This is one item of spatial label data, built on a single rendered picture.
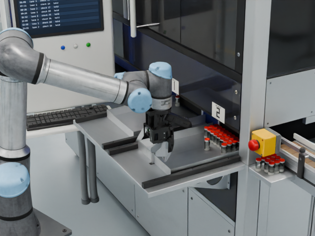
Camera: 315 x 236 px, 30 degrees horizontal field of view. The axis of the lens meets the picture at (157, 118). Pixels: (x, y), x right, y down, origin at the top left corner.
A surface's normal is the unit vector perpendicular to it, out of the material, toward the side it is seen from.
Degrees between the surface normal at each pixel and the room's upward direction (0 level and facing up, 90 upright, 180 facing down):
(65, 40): 90
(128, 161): 0
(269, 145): 90
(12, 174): 8
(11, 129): 90
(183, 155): 0
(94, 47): 90
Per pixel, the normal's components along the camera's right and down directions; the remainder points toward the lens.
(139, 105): 0.21, 0.40
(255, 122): 0.48, 0.35
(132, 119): -0.02, -0.91
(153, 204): -0.88, 0.21
